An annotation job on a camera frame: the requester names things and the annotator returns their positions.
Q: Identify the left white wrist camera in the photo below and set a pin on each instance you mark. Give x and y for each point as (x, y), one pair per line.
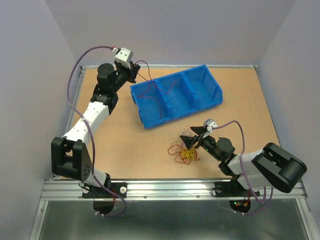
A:
(123, 56)

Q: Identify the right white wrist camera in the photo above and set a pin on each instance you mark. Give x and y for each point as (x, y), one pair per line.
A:
(209, 127)

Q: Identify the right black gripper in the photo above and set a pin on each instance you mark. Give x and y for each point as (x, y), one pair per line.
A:
(189, 141)

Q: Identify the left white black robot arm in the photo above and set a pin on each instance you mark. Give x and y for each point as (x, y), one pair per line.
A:
(102, 103)

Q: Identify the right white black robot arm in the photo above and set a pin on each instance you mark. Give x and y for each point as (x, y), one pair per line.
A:
(271, 166)

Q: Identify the blue three-compartment plastic bin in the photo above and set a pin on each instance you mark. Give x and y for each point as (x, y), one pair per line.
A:
(175, 96)

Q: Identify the aluminium side frame rail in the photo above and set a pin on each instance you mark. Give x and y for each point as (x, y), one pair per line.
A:
(70, 120)

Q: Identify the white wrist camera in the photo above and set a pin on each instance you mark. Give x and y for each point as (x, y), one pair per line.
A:
(123, 56)
(209, 127)

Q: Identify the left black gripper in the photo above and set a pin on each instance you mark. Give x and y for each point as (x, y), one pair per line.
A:
(132, 72)

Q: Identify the aluminium front rail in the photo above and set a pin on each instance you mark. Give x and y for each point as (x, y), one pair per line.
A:
(136, 190)

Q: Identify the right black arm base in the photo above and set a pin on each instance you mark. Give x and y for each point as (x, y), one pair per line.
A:
(241, 198)

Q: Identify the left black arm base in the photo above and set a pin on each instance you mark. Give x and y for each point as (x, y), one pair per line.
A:
(105, 203)

